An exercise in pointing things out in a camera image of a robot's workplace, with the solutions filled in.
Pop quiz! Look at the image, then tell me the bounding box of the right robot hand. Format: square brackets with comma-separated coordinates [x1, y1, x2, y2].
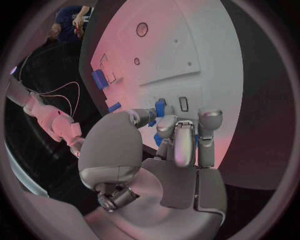
[62, 136, 87, 159]

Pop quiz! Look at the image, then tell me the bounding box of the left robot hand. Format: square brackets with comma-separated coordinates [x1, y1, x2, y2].
[78, 107, 228, 240]

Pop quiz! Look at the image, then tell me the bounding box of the blue gear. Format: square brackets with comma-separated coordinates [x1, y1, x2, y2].
[147, 98, 200, 148]

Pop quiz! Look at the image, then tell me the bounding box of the white task board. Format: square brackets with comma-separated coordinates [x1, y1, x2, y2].
[90, 0, 245, 171]

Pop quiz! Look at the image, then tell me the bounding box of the small blue block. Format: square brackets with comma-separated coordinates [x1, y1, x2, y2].
[106, 102, 122, 113]

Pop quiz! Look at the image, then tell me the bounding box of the person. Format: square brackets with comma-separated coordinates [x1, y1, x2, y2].
[47, 5, 95, 43]

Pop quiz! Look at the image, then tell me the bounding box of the white cable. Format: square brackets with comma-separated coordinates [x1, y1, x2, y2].
[38, 94, 74, 116]
[43, 81, 81, 119]

